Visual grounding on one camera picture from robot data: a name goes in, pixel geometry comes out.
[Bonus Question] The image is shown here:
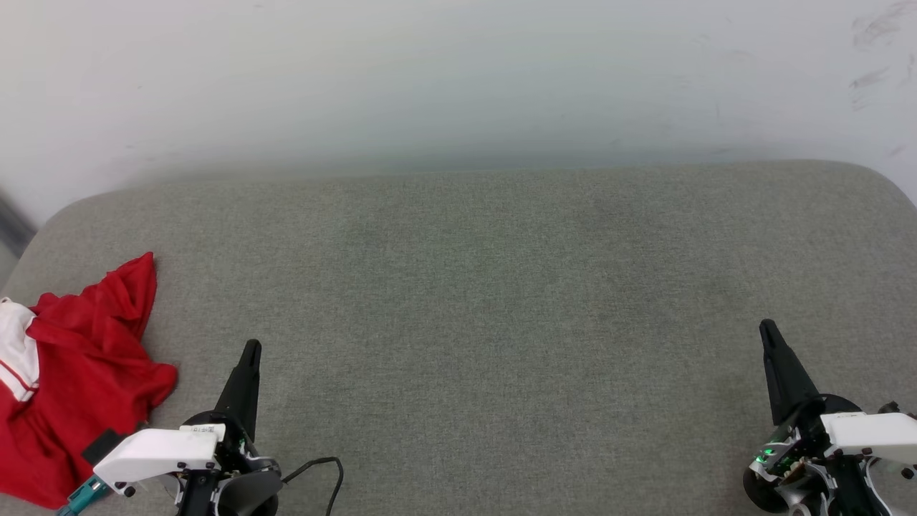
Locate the teal cable connector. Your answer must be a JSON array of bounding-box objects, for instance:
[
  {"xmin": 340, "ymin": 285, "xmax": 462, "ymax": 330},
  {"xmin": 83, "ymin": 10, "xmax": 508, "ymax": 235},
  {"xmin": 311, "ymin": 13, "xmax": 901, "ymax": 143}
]
[{"xmin": 56, "ymin": 475, "xmax": 110, "ymax": 516}]

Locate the grey fabric sofa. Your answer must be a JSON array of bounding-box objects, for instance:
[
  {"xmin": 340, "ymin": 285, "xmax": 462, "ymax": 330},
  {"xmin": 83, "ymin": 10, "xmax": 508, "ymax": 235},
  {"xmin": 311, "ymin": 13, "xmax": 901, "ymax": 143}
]
[{"xmin": 0, "ymin": 159, "xmax": 917, "ymax": 516}]

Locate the red shirt with white sleeves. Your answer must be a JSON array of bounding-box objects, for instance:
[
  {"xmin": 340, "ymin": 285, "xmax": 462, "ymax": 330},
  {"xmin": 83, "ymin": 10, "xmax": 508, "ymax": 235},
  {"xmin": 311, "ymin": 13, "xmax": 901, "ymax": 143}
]
[{"xmin": 0, "ymin": 252, "xmax": 178, "ymax": 510}]

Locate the thin black cable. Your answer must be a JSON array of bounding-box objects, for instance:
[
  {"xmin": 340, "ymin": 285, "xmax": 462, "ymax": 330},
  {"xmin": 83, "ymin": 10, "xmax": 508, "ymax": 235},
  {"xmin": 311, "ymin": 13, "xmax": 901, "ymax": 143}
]
[{"xmin": 282, "ymin": 457, "xmax": 345, "ymax": 516}]

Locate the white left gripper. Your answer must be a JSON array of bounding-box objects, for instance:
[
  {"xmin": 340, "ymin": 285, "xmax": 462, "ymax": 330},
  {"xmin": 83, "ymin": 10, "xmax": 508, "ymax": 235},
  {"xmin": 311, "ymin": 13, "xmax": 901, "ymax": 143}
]
[{"xmin": 93, "ymin": 340, "xmax": 284, "ymax": 516}]

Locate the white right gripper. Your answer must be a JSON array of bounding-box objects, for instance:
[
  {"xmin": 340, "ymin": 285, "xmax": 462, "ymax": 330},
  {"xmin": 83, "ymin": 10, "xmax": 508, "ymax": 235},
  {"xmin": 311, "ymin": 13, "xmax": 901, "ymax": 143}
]
[{"xmin": 743, "ymin": 319, "xmax": 917, "ymax": 516}]

